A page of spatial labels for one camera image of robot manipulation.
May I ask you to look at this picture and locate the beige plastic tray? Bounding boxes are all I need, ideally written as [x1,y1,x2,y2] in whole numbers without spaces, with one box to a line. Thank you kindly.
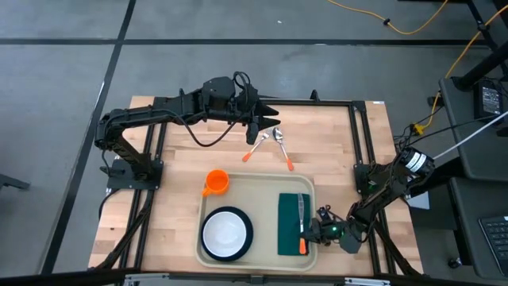
[194,172,319,272]

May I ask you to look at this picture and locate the white cable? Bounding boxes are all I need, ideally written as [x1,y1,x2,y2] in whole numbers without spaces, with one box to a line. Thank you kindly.
[431,110,508,160]

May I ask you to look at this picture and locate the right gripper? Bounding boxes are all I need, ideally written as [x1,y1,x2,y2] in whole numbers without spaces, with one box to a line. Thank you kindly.
[300,205,352,246]

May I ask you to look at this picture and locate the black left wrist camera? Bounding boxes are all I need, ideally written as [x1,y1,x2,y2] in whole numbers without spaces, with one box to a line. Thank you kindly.
[244,121,260,145]

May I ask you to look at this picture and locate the black stand leg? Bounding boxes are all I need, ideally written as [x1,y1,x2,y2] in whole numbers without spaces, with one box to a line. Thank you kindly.
[452,0,508,92]

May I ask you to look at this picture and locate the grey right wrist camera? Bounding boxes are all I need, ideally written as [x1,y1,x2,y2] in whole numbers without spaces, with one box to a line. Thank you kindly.
[340,232,364,256]

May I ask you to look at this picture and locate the grey desk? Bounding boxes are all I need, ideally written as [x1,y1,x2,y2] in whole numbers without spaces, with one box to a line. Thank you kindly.
[438,76,508,184]

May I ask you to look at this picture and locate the black keyboard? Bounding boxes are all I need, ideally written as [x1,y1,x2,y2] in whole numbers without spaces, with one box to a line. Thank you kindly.
[478,214,508,276]

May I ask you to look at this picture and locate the black diagonal strut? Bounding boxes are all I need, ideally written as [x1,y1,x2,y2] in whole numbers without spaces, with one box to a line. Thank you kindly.
[408,157,465,198]

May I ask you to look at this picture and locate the black bar with silver brackets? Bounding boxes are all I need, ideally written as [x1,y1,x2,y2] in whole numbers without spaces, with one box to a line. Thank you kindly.
[0,268,508,286]

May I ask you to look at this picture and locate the black power adapter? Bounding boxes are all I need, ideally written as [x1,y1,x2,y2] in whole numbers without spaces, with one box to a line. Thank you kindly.
[473,78,506,122]

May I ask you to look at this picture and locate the dark desk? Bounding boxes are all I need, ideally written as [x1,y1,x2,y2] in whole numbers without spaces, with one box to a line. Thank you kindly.
[448,176,508,280]

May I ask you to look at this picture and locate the yellow extension cable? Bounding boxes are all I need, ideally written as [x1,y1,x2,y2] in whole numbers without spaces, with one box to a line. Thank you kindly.
[412,3,508,134]
[325,0,450,37]

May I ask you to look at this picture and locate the black aluminium table frame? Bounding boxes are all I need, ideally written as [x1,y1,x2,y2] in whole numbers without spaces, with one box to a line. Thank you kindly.
[91,88,424,279]

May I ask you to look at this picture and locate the orange plastic cup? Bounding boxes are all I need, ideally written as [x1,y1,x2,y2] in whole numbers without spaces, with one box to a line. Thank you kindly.
[201,168,231,199]

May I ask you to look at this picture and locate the black furniture foot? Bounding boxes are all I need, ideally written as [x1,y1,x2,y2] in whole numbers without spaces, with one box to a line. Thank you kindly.
[0,172,32,191]

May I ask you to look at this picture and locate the knife with orange handle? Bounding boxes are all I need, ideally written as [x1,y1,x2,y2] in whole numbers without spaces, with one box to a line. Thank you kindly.
[297,192,309,256]

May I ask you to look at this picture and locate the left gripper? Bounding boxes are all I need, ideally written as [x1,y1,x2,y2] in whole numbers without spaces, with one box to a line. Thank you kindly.
[232,91,282,131]

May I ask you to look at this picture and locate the white bowl with black rim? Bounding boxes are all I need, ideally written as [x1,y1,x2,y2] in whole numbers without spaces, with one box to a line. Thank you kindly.
[199,205,255,263]

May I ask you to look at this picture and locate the green cloth napkin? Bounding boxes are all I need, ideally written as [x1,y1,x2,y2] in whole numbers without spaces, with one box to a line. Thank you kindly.
[277,192,312,257]

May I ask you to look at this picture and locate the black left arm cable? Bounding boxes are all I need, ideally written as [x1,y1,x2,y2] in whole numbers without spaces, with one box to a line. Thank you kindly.
[174,110,249,149]

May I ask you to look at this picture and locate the fork with orange handle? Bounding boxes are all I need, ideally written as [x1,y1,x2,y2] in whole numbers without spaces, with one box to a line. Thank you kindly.
[241,131,271,164]

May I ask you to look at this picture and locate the spoon with orange handle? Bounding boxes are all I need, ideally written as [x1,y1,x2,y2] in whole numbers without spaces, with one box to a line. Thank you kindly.
[271,126,295,172]

